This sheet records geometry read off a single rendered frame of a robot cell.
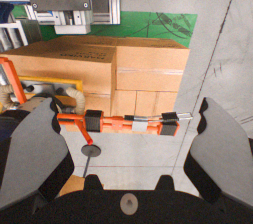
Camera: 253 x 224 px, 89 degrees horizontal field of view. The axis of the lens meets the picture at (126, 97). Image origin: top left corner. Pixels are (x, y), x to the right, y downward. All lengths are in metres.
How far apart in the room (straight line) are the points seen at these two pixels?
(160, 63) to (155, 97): 0.34
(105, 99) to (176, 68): 0.70
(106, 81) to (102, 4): 0.85
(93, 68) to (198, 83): 1.60
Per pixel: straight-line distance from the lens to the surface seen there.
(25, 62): 0.90
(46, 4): 0.66
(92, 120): 0.61
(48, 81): 0.72
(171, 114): 0.64
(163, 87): 1.27
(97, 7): 1.45
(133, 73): 1.17
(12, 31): 1.40
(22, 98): 0.68
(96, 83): 0.78
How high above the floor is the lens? 1.63
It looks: 58 degrees down
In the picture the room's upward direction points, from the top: 179 degrees counter-clockwise
